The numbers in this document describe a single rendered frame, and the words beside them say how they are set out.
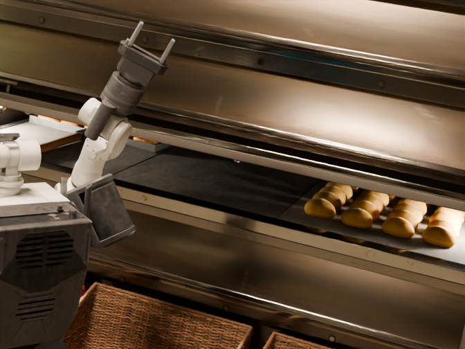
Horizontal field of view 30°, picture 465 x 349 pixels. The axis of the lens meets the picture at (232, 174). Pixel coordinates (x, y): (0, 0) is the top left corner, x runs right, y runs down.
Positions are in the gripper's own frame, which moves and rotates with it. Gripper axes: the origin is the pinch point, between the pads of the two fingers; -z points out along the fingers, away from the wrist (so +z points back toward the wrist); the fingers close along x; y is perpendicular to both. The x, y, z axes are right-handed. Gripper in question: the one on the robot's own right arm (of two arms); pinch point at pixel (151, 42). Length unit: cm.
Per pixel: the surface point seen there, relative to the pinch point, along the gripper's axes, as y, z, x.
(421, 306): 12, 33, -105
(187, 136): 32.2, 27.3, -24.8
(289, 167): 19, 17, -51
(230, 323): 27, 73, -66
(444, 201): 2, 0, -86
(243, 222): 35, 44, -54
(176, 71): 53, 18, -16
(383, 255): 18, 27, -89
